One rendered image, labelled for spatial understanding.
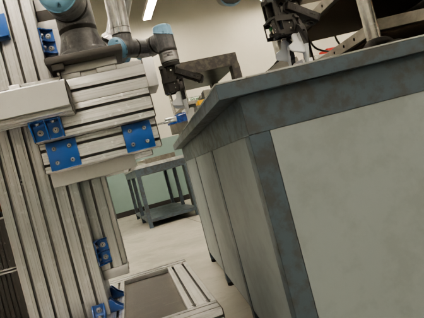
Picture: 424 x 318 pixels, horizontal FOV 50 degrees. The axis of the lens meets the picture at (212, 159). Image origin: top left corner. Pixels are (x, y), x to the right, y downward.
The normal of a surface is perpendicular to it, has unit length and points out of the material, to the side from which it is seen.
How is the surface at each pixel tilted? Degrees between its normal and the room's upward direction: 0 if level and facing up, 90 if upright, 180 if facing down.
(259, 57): 90
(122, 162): 90
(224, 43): 90
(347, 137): 90
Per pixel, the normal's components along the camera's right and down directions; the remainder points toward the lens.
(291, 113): 0.13, -0.04
